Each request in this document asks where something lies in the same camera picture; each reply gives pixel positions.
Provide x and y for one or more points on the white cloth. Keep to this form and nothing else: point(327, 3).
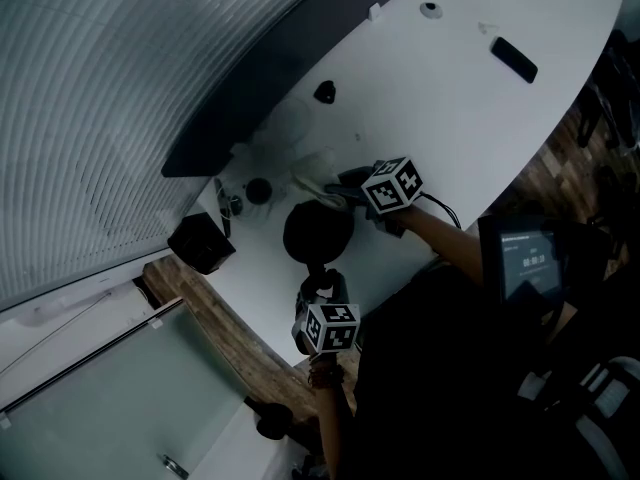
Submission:
point(315, 178)

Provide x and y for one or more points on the dark desk partition panel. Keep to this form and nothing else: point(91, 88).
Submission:
point(280, 83)

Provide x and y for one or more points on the round black white device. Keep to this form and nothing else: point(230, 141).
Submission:
point(258, 191)

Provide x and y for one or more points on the small black mount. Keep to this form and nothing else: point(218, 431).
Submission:
point(325, 92)

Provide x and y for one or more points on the white panel bracket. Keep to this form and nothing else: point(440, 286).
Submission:
point(376, 12)

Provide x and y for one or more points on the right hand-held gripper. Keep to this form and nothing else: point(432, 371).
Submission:
point(392, 188)

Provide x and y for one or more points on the glass with utensils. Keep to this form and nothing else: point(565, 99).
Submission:
point(232, 203)

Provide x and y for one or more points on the grey white office chair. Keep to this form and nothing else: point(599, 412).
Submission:
point(600, 408)

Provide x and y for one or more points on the frosted glass door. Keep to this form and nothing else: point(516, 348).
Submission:
point(125, 408)

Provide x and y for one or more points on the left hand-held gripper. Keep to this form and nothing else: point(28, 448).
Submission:
point(330, 330)

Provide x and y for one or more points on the white round dome device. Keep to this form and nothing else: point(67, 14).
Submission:
point(431, 10)

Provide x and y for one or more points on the person's right forearm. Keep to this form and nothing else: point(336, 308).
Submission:
point(445, 243)

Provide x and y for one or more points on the person's left forearm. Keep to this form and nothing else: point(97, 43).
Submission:
point(335, 428)

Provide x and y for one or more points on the black teapot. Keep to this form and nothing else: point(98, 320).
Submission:
point(317, 233)

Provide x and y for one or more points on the black mesh office chair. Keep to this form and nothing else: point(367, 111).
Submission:
point(610, 88)

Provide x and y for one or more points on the black tablet screen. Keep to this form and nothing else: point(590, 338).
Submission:
point(532, 263)

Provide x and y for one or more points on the black smartphone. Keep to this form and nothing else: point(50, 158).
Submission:
point(514, 60)

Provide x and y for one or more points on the person's black clothing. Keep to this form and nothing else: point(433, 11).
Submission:
point(440, 378)

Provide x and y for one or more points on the black box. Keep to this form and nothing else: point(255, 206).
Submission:
point(200, 243)

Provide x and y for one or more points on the small clear plastic piece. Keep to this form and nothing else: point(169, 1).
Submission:
point(488, 27)

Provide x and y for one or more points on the black chair base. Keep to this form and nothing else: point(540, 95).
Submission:
point(275, 420)

